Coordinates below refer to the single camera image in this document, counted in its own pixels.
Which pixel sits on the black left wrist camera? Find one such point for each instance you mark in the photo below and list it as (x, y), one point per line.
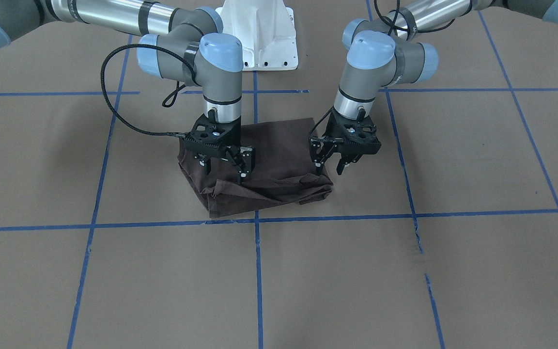
(325, 139)

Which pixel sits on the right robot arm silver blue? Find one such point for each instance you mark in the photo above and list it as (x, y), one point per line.
(186, 46)

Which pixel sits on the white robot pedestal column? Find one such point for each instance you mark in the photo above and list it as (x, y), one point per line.
(266, 30)

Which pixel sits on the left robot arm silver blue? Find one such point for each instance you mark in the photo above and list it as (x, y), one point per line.
(381, 52)

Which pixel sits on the brown paper table cover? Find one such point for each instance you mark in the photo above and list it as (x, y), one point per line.
(447, 238)

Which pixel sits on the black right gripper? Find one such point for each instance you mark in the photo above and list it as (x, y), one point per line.
(243, 160)

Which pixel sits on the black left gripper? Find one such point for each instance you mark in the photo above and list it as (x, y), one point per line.
(318, 147)

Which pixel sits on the brown t-shirt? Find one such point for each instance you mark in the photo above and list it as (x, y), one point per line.
(283, 173)

